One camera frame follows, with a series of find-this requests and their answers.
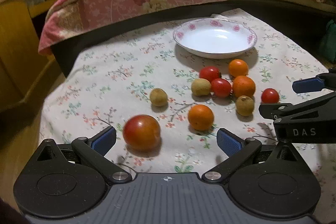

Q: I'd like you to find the white floral plate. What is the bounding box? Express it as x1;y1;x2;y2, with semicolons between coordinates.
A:
173;18;257;59

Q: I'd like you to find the wooden cabinet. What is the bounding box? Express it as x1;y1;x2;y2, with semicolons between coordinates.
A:
1;0;58;112

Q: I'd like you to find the red cherry tomato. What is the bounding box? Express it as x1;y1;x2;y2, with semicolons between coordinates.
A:
261;88;280;103
211;79;232;98
199;66;222;83

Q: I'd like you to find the brown kiwi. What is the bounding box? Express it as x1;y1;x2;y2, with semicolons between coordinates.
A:
235;96;255;117
191;79;211;97
150;88;168;107

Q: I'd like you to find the orange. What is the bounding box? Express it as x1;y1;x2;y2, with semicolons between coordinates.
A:
232;76;256;98
228;59;249;77
188;105;214;131

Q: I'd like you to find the green bag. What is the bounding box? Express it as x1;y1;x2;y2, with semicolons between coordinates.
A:
319;20;336;64

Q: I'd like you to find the white floral tablecloth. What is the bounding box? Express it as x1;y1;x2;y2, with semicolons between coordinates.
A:
39;9;335;223

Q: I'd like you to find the large red tomato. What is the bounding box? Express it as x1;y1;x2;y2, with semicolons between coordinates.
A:
122;115;161;151

